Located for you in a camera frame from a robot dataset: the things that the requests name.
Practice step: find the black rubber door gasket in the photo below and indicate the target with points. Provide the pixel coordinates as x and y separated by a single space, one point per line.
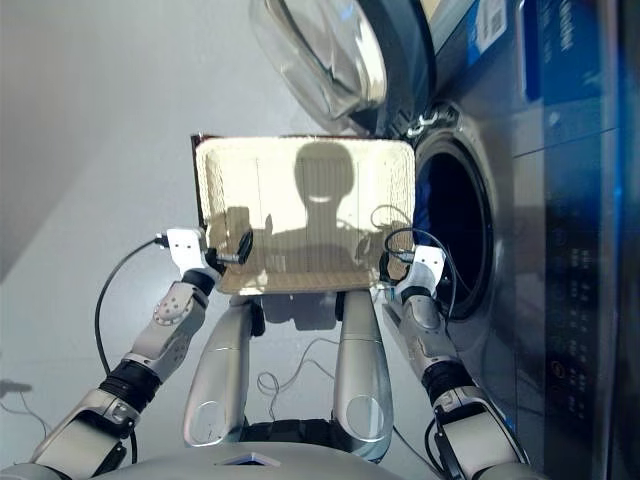
487 240

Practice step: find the grey front-load washing machine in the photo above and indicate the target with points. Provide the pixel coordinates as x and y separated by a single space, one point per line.
520 250

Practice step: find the silver robot torso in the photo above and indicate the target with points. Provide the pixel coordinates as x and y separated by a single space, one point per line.
250 465

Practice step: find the blue white rectangular label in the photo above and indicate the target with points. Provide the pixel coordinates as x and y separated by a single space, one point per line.
487 30

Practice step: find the dark touch control panel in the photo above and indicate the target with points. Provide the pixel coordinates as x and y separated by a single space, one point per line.
580 325

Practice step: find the round glass washer door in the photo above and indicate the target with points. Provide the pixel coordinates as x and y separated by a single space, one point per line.
325 60

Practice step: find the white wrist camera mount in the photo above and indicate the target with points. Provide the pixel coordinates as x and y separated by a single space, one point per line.
427 260
185 247

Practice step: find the black robot waist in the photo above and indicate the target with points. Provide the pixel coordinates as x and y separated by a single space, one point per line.
290 430

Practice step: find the pale woven laundry basket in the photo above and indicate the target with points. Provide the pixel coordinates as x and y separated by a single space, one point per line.
270 175

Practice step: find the silver robot leg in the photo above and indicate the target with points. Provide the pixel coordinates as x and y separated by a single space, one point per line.
220 375
360 370

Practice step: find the silver door hinge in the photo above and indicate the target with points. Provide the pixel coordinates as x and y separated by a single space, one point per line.
425 122

